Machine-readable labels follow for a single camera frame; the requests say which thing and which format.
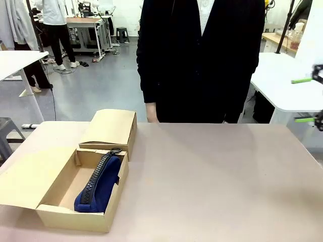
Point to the small cardboard box with lid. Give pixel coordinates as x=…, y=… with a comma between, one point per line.
x=111, y=128

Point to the navy zippered pencil case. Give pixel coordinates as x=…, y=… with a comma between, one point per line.
x=101, y=186

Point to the large cardboard box with lid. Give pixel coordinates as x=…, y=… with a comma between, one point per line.
x=32, y=174

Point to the person's left hand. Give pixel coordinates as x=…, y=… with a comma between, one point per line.
x=225, y=121

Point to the person's right hand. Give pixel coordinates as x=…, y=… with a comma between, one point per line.
x=152, y=113

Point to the white table with rounded corner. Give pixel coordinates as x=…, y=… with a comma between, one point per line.
x=282, y=83

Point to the clear plastic bottle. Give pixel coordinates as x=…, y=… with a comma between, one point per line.
x=295, y=37

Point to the wooden side table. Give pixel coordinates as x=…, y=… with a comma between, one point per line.
x=280, y=41

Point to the black tripod pole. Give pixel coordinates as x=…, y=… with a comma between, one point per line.
x=38, y=37
x=283, y=30

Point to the person in dark jacket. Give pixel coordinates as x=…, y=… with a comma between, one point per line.
x=301, y=11

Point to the person in black cardigan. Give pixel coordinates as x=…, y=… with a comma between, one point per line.
x=199, y=63

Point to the black step stool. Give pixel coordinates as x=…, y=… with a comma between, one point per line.
x=122, y=34

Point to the black slippers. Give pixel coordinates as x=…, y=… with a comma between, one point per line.
x=83, y=63

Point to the workbench with wooden top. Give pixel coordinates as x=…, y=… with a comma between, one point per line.
x=85, y=24

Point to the person in white jacket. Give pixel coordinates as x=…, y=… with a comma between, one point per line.
x=55, y=25

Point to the white power strip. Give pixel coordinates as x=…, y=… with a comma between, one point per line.
x=29, y=125

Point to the person in grey coat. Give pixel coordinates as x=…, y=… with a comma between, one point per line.
x=22, y=30

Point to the white table with white leg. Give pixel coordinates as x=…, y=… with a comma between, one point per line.
x=17, y=63

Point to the grey plastic stool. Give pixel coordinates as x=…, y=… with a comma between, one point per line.
x=7, y=133

